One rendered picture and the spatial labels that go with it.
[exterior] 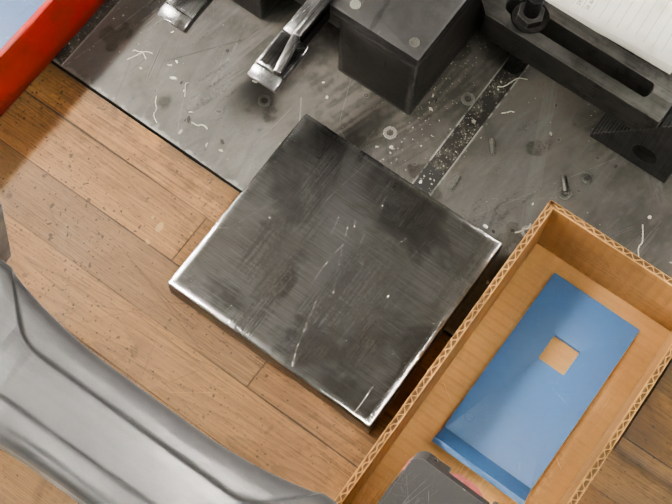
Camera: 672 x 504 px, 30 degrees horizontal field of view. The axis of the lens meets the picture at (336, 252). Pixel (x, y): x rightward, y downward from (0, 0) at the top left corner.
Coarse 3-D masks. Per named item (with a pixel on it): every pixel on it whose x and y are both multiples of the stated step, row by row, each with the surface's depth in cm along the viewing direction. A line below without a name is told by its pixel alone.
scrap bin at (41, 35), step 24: (48, 0) 88; (72, 0) 90; (96, 0) 94; (24, 24) 88; (48, 24) 90; (72, 24) 93; (24, 48) 89; (48, 48) 92; (0, 72) 88; (24, 72) 91; (0, 96) 90
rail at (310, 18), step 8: (320, 0) 85; (328, 0) 85; (320, 8) 85; (312, 16) 85; (320, 16) 85; (328, 16) 87; (304, 24) 84; (312, 24) 85; (320, 24) 86; (296, 32) 84; (304, 32) 84; (312, 32) 86; (304, 40) 85
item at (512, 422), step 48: (576, 288) 87; (528, 336) 86; (576, 336) 86; (624, 336) 86; (480, 384) 85; (528, 384) 85; (576, 384) 85; (480, 432) 83; (528, 432) 83; (528, 480) 82
